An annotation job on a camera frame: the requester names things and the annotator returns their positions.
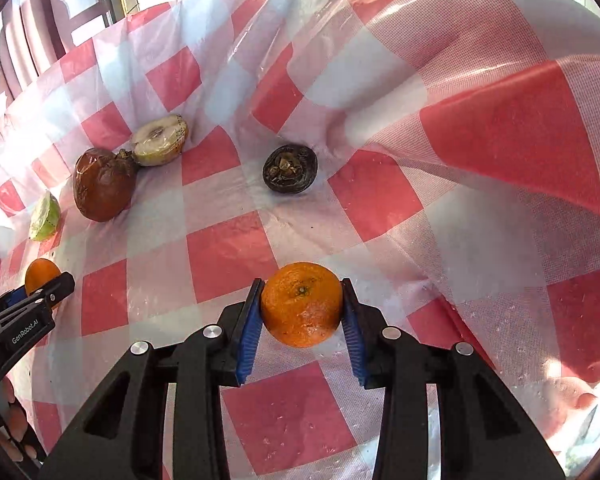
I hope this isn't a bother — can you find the medium orange mandarin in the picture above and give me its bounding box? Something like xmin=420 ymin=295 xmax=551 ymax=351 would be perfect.
xmin=24 ymin=258 xmax=61 ymax=296

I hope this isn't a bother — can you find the half pear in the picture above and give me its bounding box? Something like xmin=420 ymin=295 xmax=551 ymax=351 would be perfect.
xmin=131 ymin=114 xmax=188 ymax=167

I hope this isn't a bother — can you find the large orange mandarin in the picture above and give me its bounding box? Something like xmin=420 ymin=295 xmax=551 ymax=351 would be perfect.
xmin=260 ymin=262 xmax=342 ymax=348

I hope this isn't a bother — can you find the left hand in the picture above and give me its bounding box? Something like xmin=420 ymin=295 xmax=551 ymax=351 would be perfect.
xmin=0 ymin=377 xmax=29 ymax=463

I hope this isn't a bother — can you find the green half lime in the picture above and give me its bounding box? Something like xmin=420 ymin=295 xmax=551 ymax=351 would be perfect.
xmin=29 ymin=191 xmax=61 ymax=242

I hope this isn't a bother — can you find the dark red wrapped apple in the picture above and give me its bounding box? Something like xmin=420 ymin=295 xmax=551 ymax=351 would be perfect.
xmin=72 ymin=148 xmax=138 ymax=222

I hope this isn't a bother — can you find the pink curtain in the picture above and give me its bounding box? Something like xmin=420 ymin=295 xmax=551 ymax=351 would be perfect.
xmin=0 ymin=0 xmax=112 ymax=106

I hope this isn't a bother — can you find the red white checkered tablecloth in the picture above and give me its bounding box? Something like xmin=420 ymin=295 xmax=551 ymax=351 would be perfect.
xmin=0 ymin=0 xmax=600 ymax=479

